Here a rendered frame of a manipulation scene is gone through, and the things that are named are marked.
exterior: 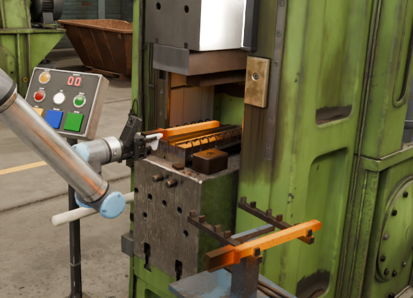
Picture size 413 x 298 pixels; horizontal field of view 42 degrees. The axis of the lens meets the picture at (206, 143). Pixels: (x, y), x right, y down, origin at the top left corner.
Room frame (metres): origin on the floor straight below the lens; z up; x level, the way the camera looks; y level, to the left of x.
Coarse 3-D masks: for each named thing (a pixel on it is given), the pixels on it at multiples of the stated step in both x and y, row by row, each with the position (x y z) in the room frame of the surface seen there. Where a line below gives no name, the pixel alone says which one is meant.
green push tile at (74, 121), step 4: (68, 112) 2.19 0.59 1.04; (68, 116) 2.18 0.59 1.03; (72, 116) 2.18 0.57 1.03; (76, 116) 2.18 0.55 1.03; (80, 116) 2.17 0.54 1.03; (68, 120) 2.17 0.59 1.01; (72, 120) 2.17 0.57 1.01; (76, 120) 2.17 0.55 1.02; (80, 120) 2.16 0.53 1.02; (68, 124) 2.17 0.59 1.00; (72, 124) 2.16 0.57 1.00; (76, 124) 2.16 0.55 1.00; (80, 124) 2.15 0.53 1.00; (64, 128) 2.16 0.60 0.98; (68, 128) 2.16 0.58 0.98; (72, 128) 2.15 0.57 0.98; (76, 128) 2.15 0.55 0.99; (80, 128) 2.15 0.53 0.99
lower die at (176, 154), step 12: (192, 132) 2.17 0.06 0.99; (204, 132) 2.15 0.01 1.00; (228, 132) 2.19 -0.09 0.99; (240, 132) 2.21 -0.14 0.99; (168, 144) 2.00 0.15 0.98; (180, 144) 1.98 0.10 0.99; (204, 144) 2.01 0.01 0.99; (156, 156) 2.05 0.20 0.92; (168, 156) 2.00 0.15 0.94; (180, 156) 1.95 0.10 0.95
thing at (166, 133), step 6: (186, 126) 2.05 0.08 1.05; (192, 126) 2.05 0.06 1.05; (198, 126) 2.07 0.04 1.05; (204, 126) 2.10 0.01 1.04; (210, 126) 2.12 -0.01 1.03; (216, 126) 2.15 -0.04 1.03; (144, 132) 1.89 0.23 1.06; (150, 132) 1.90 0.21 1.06; (156, 132) 1.91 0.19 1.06; (162, 132) 1.93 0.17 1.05; (168, 132) 1.95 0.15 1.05; (174, 132) 1.97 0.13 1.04; (180, 132) 2.00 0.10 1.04; (186, 132) 2.02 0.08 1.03; (162, 138) 1.93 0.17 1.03
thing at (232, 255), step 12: (288, 228) 1.42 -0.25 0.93; (300, 228) 1.42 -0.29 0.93; (312, 228) 1.45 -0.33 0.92; (252, 240) 1.33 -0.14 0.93; (264, 240) 1.33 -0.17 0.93; (276, 240) 1.35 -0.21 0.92; (288, 240) 1.38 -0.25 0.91; (216, 252) 1.23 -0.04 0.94; (228, 252) 1.24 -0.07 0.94; (240, 252) 1.25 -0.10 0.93; (252, 252) 1.29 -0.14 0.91; (216, 264) 1.22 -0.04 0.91; (228, 264) 1.24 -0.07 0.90
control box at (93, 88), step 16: (32, 80) 2.33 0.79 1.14; (48, 80) 2.30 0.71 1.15; (64, 80) 2.29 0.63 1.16; (80, 80) 2.27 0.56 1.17; (96, 80) 2.25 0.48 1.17; (32, 96) 2.29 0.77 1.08; (48, 96) 2.27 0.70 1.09; (64, 96) 2.24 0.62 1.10; (96, 96) 2.22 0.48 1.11; (64, 112) 2.21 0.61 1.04; (80, 112) 2.19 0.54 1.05; (96, 112) 2.22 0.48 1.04; (96, 128) 2.22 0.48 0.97
